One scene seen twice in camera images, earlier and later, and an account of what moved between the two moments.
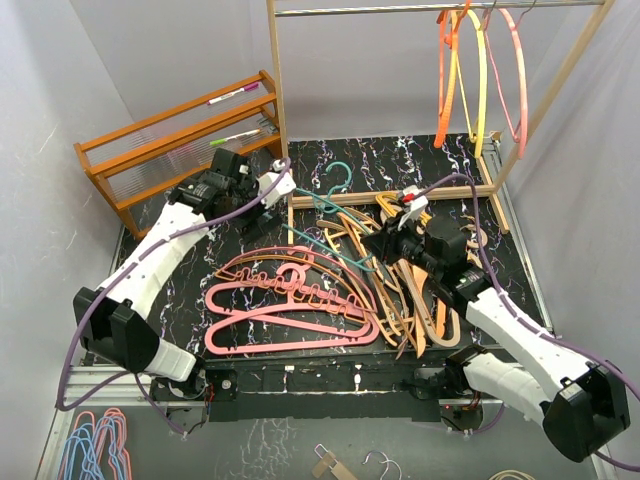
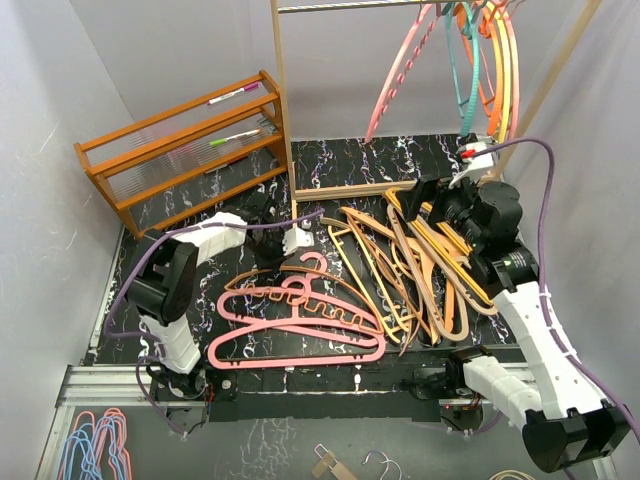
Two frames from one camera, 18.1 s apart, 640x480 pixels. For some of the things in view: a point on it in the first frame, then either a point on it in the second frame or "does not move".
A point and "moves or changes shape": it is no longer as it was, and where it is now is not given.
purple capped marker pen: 251,87 does not move
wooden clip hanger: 339,470 does not move
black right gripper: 392,235 to 426,190
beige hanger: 426,322 moves or changes shape
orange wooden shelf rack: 141,160 does not move
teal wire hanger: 316,201 to 468,29
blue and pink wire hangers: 96,449 does not move
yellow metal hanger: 481,132 to 505,69
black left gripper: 250,226 to 272,264
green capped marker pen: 222,141 does not move
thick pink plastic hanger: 281,313 moves or changes shape
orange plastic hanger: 445,42 to 486,30
